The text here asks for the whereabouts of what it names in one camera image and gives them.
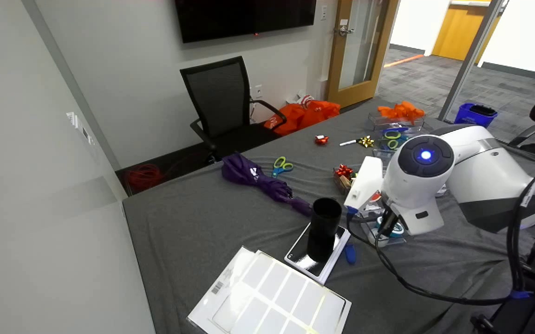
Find black mesh office chair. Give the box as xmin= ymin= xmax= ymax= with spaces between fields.
xmin=178 ymin=54 xmax=288 ymax=165

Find black wall television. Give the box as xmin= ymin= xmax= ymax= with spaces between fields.
xmin=173 ymin=0 xmax=318 ymax=44

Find blue rubber cap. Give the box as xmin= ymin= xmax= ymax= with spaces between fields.
xmin=342 ymin=241 xmax=360 ymax=267

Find orange plastic bag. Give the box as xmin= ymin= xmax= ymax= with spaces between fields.
xmin=264 ymin=96 xmax=344 ymax=139

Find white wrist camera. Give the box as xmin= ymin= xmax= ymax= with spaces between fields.
xmin=342 ymin=154 xmax=386 ymax=215

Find grey tablecloth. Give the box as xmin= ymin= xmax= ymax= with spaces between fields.
xmin=122 ymin=98 xmax=535 ymax=334

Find red gift bow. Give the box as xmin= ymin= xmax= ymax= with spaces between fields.
xmin=332 ymin=161 xmax=357 ymax=182

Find orange tissue paper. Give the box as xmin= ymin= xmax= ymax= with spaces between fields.
xmin=375 ymin=100 xmax=427 ymax=124

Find red cable coil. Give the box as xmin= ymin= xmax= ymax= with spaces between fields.
xmin=124 ymin=163 xmax=167 ymax=195

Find small green blue scissors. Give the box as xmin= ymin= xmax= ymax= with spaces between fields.
xmin=271 ymin=154 xmax=295 ymax=178

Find black box with white border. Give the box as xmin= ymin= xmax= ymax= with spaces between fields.
xmin=282 ymin=221 xmax=353 ymax=286

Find white label sheet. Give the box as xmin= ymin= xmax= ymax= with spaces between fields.
xmin=186 ymin=245 xmax=353 ymax=334

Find teal Ice Breakers mint tin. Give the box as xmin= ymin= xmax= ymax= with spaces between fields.
xmin=368 ymin=224 xmax=409 ymax=249

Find black mug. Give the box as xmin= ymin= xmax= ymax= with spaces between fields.
xmin=305 ymin=197 xmax=344 ymax=263

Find blue bin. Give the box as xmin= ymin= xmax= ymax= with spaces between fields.
xmin=453 ymin=100 xmax=500 ymax=130

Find red ribbon spool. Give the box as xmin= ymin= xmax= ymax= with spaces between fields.
xmin=366 ymin=189 xmax=386 ymax=208

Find wooden door with glass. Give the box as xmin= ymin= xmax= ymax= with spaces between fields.
xmin=325 ymin=0 xmax=401 ymax=109

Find yellow hallway door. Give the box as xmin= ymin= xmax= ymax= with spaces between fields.
xmin=431 ymin=2 xmax=494 ymax=63

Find clear compartment organizer tray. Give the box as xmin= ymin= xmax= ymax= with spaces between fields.
xmin=371 ymin=113 xmax=431 ymax=152

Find green and blue scissors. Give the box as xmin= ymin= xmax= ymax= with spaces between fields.
xmin=381 ymin=126 xmax=409 ymax=150

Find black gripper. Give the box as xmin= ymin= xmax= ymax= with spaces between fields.
xmin=377 ymin=206 xmax=410 ymax=239

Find white wall switch plate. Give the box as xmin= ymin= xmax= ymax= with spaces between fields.
xmin=65 ymin=109 xmax=93 ymax=148

